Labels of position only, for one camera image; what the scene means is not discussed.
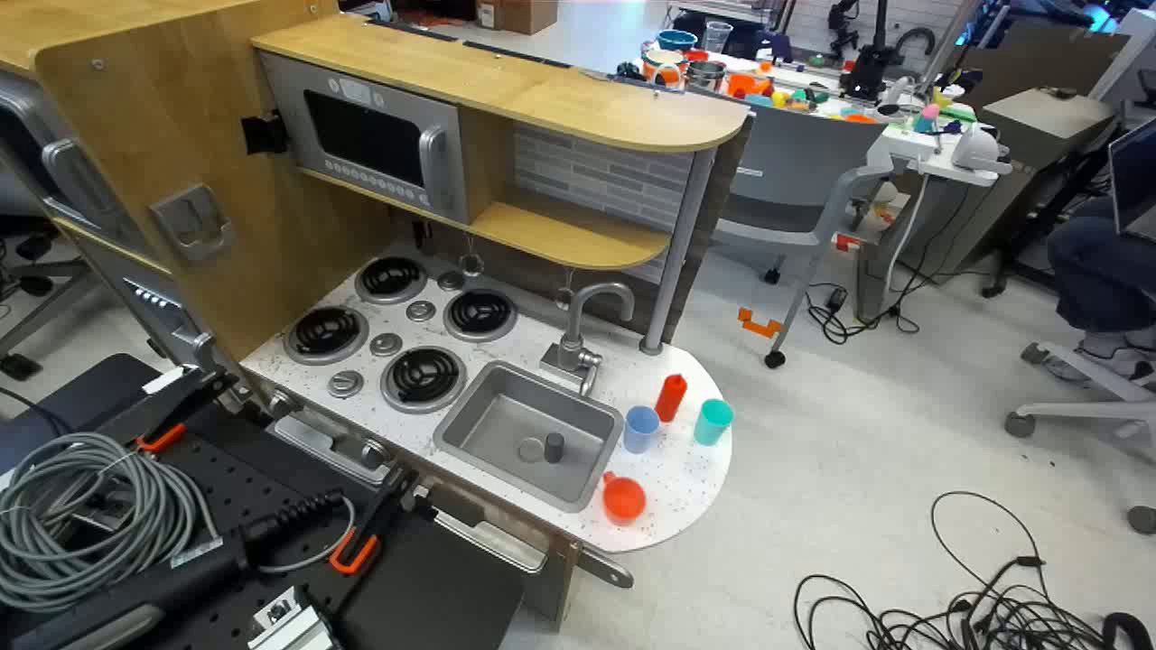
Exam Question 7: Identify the black floor cables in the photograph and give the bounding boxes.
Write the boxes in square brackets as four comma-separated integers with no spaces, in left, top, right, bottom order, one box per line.
[788,485,1156,650]

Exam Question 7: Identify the grey coiled cable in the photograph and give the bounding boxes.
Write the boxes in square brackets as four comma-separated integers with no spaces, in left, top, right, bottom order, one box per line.
[0,429,228,619]

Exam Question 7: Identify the orange plastic cup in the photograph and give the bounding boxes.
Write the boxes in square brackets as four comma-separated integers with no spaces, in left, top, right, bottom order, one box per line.
[601,469,649,527]

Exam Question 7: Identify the small orange floor object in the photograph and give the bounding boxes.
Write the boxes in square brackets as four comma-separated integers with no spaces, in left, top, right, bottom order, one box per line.
[732,302,788,343]

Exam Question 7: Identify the dark blue office chair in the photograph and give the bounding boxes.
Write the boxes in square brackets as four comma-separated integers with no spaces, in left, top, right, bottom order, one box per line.
[1003,194,1156,537]

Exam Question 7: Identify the blue plastic cup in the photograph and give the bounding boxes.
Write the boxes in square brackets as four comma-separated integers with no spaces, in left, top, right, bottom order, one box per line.
[623,403,665,454]

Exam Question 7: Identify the grey plate on wood panel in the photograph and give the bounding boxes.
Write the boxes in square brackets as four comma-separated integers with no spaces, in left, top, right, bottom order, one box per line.
[148,182,233,264]

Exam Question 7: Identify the silver toy faucet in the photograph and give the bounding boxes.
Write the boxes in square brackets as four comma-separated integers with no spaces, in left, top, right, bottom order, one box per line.
[537,279,639,402]

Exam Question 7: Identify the grey chair with light frame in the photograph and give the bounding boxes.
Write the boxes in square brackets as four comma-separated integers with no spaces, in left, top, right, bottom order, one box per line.
[707,104,900,372]

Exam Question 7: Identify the grey toy sink basin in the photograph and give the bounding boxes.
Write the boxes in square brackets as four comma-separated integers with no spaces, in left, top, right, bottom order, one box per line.
[431,358,627,512]

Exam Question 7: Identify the grey toy microwave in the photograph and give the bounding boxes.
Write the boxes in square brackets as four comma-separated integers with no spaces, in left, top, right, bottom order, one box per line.
[259,51,472,228]

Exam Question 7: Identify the orange handled black clamp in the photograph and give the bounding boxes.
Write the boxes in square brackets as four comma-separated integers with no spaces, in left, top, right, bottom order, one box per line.
[323,461,418,583]
[133,365,240,461]

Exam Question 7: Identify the wooden toy kitchen unit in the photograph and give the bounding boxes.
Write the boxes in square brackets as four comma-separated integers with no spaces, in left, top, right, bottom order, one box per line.
[0,0,757,627]

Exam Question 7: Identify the black coil stove burner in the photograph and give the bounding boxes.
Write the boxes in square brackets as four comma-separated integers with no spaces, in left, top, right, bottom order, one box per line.
[440,286,524,347]
[381,343,471,414]
[283,302,374,370]
[351,253,431,307]

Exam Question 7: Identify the black clip beside microwave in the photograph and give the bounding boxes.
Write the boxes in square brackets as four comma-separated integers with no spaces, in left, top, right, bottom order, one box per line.
[240,107,292,159]

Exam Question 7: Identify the cardboard box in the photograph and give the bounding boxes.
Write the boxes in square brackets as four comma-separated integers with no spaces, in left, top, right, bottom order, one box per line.
[472,0,560,37]

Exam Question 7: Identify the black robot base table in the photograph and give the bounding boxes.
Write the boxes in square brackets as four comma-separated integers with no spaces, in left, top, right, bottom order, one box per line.
[0,349,528,650]

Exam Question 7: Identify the red plastic cup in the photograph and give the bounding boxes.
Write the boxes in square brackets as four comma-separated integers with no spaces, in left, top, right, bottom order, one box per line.
[653,372,692,425]

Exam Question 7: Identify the white cluttered table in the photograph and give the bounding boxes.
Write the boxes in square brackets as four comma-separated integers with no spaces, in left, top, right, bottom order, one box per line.
[627,22,1009,329]

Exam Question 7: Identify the teal plastic cup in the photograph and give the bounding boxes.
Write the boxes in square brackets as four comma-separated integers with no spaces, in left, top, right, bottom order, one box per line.
[692,397,736,447]

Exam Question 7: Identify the grey cabinet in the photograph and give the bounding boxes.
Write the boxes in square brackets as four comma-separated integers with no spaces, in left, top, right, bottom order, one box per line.
[897,83,1118,302]

